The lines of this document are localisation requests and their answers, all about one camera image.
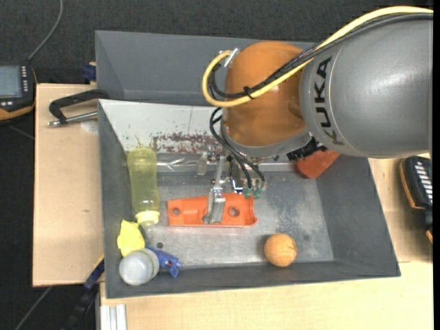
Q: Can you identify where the grey metal bin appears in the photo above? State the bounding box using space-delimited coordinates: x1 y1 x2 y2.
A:
94 30 402 300

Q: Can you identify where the orange flat block with holes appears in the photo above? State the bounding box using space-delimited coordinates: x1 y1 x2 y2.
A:
166 193 259 228

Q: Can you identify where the yellow clear plastic bottle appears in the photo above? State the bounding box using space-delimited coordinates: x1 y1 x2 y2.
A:
126 147 162 234

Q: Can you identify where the orange ball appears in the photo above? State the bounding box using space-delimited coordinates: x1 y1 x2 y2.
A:
263 232 298 267

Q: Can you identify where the pale wood board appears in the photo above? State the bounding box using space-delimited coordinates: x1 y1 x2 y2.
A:
32 82 106 287

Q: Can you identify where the red-orange block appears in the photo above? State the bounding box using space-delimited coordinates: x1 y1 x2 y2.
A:
296 148 342 179

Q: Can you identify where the yellow cloth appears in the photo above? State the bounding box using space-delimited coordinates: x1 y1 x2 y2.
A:
116 219 146 258

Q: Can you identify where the white spray bottle blue trigger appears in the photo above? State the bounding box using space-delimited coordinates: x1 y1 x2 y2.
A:
118 247 182 287

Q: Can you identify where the black cylinder on white bracket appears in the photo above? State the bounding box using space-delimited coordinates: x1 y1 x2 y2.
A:
286 138 326 162

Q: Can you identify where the small clear glass bottle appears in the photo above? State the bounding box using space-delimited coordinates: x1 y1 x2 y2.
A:
196 145 211 177

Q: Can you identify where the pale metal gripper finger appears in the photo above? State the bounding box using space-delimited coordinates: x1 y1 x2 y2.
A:
212 197 227 225
202 188 217 225

